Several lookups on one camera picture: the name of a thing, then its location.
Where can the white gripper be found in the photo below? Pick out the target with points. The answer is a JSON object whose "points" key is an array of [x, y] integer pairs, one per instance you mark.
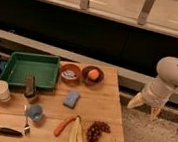
{"points": [[156, 93]]}

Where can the light blue towel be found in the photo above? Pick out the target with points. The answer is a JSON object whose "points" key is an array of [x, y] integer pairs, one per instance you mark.
{"points": [[68, 74]]}

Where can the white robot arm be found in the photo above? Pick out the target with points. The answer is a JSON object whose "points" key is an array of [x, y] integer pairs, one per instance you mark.
{"points": [[167, 70]]}

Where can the dark red bowl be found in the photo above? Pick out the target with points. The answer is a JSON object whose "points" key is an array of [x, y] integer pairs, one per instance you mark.
{"points": [[85, 78]]}

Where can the dark grape bunch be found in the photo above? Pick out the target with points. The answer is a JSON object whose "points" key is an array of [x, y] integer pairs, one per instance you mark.
{"points": [[95, 131]]}

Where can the orange ball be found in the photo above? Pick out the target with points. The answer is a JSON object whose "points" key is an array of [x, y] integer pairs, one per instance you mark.
{"points": [[93, 74]]}

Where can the wooden table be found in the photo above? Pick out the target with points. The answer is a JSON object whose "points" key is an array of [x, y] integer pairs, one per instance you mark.
{"points": [[99, 102]]}

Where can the blue sponge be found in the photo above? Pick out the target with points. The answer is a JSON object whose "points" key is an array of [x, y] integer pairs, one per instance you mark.
{"points": [[71, 99]]}

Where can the yellow banana peel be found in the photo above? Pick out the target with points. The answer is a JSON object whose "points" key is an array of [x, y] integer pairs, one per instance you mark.
{"points": [[76, 131]]}

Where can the orange carrot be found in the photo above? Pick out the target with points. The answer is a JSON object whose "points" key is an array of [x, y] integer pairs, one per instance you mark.
{"points": [[59, 129]]}

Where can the green plastic tray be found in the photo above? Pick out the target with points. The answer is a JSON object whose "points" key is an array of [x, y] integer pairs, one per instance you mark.
{"points": [[22, 65]]}

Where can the blue cup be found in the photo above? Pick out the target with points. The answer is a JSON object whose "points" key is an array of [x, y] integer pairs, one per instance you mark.
{"points": [[35, 112]]}

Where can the brown brush block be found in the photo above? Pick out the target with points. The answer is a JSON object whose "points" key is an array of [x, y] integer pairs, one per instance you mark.
{"points": [[30, 90]]}

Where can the white paper cup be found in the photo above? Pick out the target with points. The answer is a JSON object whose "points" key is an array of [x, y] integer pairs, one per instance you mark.
{"points": [[4, 91]]}

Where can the black handled tool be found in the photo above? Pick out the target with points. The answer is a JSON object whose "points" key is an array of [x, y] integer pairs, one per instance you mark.
{"points": [[10, 132]]}

